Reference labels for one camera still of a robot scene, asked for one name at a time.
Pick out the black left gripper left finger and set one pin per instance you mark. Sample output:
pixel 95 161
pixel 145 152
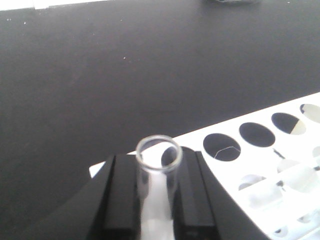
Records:
pixel 116 217

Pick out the tall clear test tube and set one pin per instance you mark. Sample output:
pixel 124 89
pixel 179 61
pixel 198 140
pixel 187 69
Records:
pixel 158 160

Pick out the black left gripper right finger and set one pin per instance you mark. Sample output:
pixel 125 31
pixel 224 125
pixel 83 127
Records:
pixel 203 210

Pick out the white test tube rack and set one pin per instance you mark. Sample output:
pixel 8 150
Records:
pixel 268 162

